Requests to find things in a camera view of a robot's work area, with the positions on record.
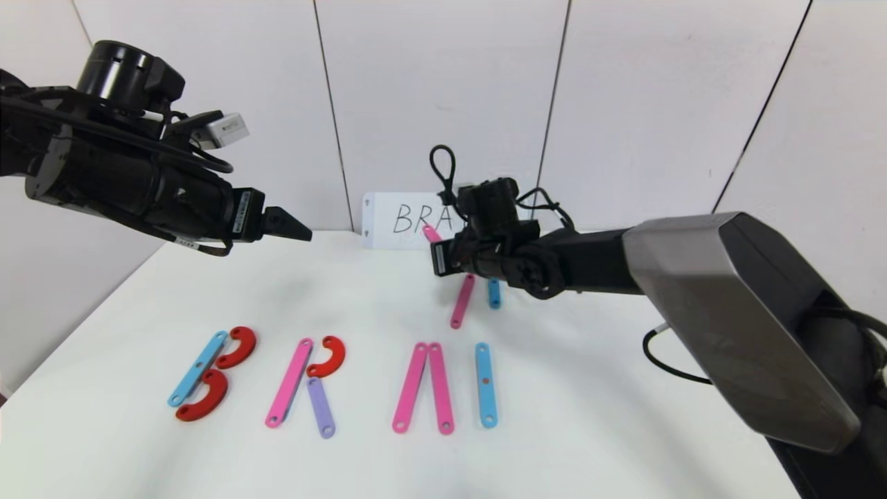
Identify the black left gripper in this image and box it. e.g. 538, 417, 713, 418
150, 152, 313, 250

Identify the small red C piece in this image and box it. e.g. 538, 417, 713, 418
306, 335, 346, 379

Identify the long pink bar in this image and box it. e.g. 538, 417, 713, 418
428, 342, 455, 436
392, 342, 428, 435
265, 338, 314, 429

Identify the short purple bar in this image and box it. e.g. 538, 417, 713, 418
306, 376, 337, 439

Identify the dark pink bar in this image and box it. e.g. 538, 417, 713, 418
450, 274, 476, 329

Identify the white BRAIN sign card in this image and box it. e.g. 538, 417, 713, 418
362, 192, 529, 250

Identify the large red C piece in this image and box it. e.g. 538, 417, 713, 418
215, 326, 257, 369
175, 369, 229, 423

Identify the long light blue bar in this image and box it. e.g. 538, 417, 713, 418
167, 331, 229, 408

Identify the blue bar with orange underside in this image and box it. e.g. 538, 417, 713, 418
475, 342, 498, 429

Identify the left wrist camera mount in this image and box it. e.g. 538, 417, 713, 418
191, 111, 249, 150

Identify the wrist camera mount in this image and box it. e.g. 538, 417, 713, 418
447, 198, 479, 240
191, 111, 249, 150

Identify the black right arm cable loop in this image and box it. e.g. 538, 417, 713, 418
430, 144, 459, 209

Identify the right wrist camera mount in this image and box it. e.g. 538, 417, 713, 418
447, 198, 479, 240

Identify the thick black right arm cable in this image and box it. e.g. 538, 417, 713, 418
641, 322, 714, 386

